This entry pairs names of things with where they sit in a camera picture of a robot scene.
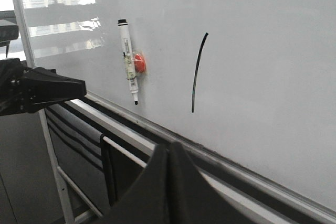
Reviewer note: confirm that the white whiteboard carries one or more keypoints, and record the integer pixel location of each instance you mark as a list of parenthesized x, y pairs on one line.
[(253, 81)]

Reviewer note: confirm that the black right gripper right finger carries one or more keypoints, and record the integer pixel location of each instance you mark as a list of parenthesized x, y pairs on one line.
[(191, 198)]

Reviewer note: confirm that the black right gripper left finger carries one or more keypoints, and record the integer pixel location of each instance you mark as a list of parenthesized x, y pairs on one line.
[(145, 201)]

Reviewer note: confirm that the white whiteboard marker black tip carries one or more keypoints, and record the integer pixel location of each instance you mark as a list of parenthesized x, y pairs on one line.
[(128, 59)]

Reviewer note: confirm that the red round magnet taped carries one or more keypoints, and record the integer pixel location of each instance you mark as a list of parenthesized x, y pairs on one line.
[(139, 63)]

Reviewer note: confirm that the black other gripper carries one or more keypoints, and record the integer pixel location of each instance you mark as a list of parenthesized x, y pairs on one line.
[(26, 90)]

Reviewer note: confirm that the white metal stand frame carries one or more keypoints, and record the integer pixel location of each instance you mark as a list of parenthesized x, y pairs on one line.
[(98, 156)]

